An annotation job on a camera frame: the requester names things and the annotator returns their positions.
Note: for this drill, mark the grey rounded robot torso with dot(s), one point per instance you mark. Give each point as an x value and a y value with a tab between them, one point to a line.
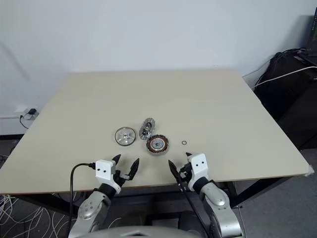
138	231

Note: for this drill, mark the silver rotor disc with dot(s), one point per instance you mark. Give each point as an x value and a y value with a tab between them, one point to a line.
146	129

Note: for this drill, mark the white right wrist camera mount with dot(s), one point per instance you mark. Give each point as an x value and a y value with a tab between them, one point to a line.
198	164

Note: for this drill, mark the wall power socket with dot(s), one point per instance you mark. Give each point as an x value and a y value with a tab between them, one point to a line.
32	113

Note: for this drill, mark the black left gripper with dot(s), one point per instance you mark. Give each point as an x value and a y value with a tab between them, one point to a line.
121	183

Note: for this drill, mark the dark equipment rack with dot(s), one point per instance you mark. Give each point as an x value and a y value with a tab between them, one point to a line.
310	32

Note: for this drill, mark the large black bag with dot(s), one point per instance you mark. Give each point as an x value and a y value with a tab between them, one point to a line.
284	104

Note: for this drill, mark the grey copper-wound motor stator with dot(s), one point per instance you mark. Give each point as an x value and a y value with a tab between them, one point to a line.
158	145

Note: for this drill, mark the silver spoked motor rotor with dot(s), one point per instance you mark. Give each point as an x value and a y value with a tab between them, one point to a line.
125	136

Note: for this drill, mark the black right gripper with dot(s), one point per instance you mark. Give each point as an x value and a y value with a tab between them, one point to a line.
184	177

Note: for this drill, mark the white wall socket strip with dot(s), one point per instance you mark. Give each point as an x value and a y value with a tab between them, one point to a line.
21	111

